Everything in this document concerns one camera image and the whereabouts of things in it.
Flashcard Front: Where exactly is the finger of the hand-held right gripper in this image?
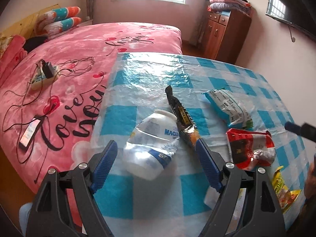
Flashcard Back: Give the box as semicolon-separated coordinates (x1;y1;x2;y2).
284;121;316;142

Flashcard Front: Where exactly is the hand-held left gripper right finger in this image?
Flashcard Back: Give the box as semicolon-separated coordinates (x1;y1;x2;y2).
196;138;287;237

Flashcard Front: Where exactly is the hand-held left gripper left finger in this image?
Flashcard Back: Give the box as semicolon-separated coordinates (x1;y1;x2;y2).
26;140;118;237

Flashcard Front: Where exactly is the red and white packet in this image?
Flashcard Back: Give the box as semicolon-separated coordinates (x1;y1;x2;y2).
226;128;276;170

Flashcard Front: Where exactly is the crushed clear plastic bottle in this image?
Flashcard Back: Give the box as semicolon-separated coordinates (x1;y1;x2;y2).
123;109;180;181

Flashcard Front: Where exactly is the black and yellow wrapper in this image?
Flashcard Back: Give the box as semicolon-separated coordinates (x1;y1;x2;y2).
165;85;201;153

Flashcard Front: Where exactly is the yellow snack packet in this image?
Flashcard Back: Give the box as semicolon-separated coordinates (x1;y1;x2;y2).
270;166;302;214

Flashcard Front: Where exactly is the white and blue packet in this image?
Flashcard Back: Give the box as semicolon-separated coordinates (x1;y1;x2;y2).
202;89;254;130

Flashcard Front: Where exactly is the white plastic wrapper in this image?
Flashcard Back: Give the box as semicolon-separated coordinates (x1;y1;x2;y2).
204;186;248;228

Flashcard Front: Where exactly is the black smartphone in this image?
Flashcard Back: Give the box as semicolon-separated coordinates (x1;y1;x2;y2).
18;116;43;150

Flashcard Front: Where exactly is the person's leg in jeans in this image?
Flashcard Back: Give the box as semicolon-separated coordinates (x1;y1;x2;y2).
19;201;34;236

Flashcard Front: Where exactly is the blue checkered plastic tablecloth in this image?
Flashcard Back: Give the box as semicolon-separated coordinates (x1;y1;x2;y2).
92;52;310;237

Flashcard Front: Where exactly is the white power strip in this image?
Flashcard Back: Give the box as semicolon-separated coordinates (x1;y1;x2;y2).
30;65;58;90

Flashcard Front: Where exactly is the brown wooden cabinet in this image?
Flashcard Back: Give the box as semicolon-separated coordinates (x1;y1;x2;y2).
204;10;252;63

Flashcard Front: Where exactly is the black charger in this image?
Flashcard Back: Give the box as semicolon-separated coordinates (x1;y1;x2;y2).
39;60;56;79

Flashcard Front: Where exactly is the pink printed blanket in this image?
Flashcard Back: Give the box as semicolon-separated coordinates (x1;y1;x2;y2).
0;22;183;228

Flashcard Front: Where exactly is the grey curtain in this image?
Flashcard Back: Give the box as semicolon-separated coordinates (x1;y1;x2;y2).
191;0;210;46
85;0;97;20

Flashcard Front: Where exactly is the folded grey quilt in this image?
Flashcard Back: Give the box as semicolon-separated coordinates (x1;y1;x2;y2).
209;2;250;14

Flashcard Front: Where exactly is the black cloth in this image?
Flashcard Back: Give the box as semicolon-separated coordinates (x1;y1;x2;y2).
23;37;50;52

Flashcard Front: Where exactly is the folded pink quilt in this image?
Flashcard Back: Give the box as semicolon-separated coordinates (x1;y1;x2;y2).
209;0;251;9

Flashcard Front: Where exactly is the folded pink blanket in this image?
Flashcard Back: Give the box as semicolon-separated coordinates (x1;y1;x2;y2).
0;35;27;84

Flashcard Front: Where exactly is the cartoon print pillow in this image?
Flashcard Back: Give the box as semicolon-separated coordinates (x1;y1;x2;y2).
37;17;82;39
37;6;82;25

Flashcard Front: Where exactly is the yellow floral pillow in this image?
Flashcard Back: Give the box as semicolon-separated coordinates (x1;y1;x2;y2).
0;36;14;52

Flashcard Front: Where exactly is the yellow headboard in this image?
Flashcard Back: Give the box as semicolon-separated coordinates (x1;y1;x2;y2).
0;4;60;37

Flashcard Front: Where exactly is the black television cable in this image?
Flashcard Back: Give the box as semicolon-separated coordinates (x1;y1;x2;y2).
288;25;297;42

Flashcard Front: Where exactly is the tangled thin black cable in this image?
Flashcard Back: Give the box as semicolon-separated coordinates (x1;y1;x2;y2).
2;57;106;185

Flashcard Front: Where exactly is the wall-mounted television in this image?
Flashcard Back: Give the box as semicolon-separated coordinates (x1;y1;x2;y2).
265;0;316;41

